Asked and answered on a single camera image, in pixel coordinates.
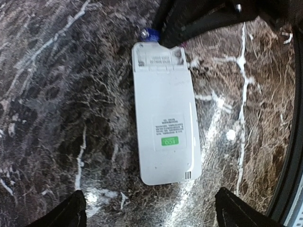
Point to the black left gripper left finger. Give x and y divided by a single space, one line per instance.
69 213

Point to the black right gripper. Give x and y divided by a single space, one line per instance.
181 20

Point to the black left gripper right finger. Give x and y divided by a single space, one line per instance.
231 211

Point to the blue AAA battery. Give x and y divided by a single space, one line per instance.
149 35

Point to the white remote control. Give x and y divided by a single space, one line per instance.
166 116

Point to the white slotted cable duct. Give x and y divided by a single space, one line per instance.
295 216

